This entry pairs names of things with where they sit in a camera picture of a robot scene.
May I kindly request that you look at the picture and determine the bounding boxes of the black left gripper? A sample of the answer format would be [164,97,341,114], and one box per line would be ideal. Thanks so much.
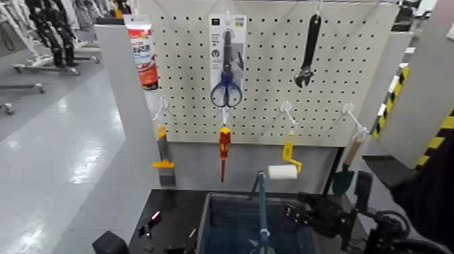
[137,211,199,254]

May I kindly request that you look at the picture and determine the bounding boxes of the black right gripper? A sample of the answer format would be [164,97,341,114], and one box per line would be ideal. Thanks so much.
[285,191,357,249]

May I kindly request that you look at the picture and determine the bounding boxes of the orange grey paint brush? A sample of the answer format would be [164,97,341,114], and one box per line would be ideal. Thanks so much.
[152,124,177,187]

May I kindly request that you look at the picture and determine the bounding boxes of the plain grey partition panel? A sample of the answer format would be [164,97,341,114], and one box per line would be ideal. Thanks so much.
[53,24,168,254]

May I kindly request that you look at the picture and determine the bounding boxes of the red yellow screwdriver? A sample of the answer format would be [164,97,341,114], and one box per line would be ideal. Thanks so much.
[218,126,232,184]

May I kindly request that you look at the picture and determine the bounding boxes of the beige perforated pegboard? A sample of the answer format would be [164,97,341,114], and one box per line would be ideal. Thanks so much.
[149,0,400,148]

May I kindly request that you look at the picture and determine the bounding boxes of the blue scissors on white card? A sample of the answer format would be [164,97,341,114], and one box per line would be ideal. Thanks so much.
[208,14,248,109]

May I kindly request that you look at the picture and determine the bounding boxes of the black adjustable wrench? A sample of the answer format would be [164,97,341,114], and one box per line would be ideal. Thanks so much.
[293,13,322,88]

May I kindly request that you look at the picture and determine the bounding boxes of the red white sealant tube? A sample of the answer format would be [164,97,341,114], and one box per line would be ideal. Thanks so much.
[124,14,160,113]

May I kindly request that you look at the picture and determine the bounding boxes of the grey partition panel with stripes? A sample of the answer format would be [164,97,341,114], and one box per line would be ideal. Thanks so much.
[376,0,454,170]

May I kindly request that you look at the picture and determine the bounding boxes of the black white background equipment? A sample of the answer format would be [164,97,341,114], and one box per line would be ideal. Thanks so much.
[391,0,437,32]

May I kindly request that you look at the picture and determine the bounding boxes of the black robot on stand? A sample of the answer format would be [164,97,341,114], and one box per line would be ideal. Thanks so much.
[24,0,80,76]

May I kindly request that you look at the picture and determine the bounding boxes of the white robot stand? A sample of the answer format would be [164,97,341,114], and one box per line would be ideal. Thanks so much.
[0,0,51,68]

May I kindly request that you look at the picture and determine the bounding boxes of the yellow handled paint roller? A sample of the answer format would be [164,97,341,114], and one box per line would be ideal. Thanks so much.
[268,140,303,181]

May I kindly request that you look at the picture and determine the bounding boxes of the wooden handled green trowel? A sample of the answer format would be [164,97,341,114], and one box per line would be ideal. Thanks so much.
[332,137,364,197]

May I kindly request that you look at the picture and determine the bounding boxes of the black frame post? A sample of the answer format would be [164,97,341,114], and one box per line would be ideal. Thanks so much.
[320,147,345,196]

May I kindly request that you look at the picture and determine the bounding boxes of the teal grey crate with handles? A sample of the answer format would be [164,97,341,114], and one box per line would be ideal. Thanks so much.
[196,171,322,254]

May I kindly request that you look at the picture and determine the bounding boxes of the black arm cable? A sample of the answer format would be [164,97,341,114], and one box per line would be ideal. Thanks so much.
[376,209,413,243]

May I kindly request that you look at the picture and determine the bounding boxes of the grey floor rail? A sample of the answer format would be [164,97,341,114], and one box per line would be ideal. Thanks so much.
[0,83,46,95]

